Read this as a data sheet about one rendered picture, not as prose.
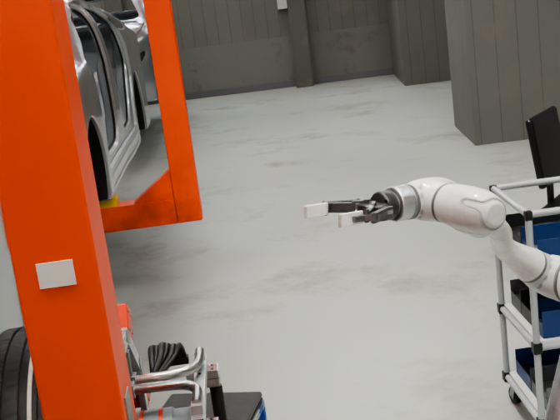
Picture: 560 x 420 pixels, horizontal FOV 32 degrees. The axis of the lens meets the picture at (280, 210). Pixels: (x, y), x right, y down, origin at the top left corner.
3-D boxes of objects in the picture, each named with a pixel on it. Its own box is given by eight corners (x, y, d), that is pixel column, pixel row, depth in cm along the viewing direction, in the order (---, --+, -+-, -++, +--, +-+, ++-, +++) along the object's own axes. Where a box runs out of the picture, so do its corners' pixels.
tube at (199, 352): (136, 365, 266) (129, 329, 263) (205, 356, 266) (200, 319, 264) (130, 392, 249) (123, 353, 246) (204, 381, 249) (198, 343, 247)
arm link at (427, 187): (394, 177, 245) (430, 185, 234) (439, 170, 254) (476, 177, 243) (394, 218, 247) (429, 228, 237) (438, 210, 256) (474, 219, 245)
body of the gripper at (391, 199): (402, 222, 236) (372, 227, 231) (379, 217, 243) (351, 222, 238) (402, 192, 235) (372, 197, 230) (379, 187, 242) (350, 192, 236)
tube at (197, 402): (129, 395, 246) (122, 357, 244) (204, 384, 247) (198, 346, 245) (122, 426, 229) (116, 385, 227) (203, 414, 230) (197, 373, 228)
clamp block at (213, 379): (188, 383, 269) (185, 366, 268) (220, 378, 269) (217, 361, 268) (187, 391, 264) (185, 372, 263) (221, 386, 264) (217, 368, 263)
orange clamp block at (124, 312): (106, 345, 263) (103, 313, 267) (134, 341, 264) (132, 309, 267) (101, 338, 257) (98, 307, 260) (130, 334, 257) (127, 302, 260)
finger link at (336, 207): (369, 200, 235) (369, 198, 236) (323, 200, 237) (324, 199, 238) (369, 215, 236) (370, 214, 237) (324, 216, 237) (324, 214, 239)
